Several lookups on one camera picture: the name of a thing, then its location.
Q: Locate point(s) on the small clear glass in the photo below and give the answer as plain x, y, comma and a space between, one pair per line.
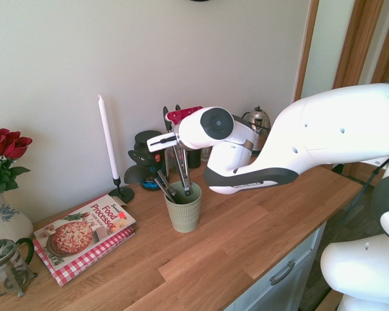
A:
206, 155

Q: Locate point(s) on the red checkered book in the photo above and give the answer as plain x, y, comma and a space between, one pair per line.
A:
94, 257

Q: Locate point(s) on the white vase with blue flowers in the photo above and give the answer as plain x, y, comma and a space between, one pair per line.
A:
9, 217

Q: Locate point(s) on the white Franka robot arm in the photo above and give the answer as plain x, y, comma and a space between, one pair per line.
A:
327, 129

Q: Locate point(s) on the black wall clock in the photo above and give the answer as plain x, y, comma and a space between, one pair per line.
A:
200, 1

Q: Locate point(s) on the black shaker bottle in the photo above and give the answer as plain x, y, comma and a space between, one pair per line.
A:
194, 158

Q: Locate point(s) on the tall white candle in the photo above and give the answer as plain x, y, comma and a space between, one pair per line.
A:
108, 136

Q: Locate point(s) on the wooden door frame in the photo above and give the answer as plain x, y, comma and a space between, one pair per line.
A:
306, 48

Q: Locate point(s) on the red metal tongs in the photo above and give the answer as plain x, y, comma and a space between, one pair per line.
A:
183, 114

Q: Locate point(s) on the white cabinet drawer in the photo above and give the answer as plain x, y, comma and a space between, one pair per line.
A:
278, 282

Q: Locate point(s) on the black candle holder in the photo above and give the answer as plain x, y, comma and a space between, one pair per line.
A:
123, 194

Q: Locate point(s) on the wooden door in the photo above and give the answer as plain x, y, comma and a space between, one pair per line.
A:
356, 42

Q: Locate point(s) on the glass French press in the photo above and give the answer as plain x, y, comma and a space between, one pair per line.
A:
6, 269

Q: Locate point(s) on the stainless steel kettle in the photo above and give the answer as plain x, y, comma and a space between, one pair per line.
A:
261, 118

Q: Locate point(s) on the Food Processor cookbook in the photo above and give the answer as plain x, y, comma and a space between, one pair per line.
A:
81, 231

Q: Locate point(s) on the green ribbed utensil holder cup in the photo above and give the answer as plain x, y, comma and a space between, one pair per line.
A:
183, 215

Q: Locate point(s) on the red rose bouquet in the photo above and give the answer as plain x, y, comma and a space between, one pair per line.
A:
6, 145

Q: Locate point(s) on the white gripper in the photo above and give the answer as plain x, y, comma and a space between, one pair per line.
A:
162, 142

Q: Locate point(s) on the black tipped metal tongs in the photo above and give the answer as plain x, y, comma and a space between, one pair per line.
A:
142, 157

